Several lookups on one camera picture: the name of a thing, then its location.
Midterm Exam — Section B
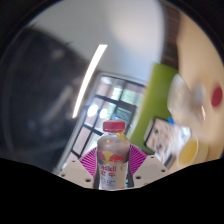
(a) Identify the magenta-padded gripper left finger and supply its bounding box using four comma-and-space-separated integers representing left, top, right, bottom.
58, 147, 98, 190

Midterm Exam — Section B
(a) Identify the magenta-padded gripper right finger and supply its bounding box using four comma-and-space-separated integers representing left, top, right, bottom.
128, 143, 169, 188

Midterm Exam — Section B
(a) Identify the red-capped clear drink bottle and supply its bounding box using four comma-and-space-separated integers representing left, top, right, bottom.
95, 119, 132, 191

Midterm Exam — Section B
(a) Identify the green upholstered bench backrest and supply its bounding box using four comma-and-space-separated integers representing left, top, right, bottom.
129, 63, 179, 154

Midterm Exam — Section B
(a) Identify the white footed bowl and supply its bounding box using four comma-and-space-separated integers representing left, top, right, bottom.
166, 73, 201, 124

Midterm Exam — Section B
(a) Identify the long curved linear ceiling light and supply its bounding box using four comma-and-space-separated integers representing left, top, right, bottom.
72, 43, 109, 119

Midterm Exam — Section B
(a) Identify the flat round red coaster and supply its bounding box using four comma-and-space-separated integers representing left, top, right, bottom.
211, 85, 224, 108

